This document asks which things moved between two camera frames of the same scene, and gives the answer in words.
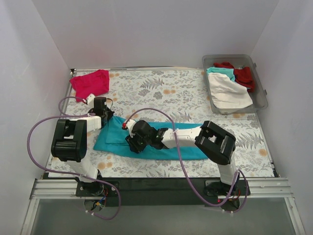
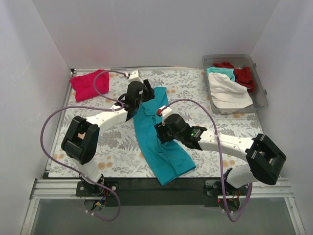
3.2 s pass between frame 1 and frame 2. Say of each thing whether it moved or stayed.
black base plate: stayed
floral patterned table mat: stayed
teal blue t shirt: moved
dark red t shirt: stayed
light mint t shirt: stayed
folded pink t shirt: stayed
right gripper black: moved
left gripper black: moved
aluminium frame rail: stayed
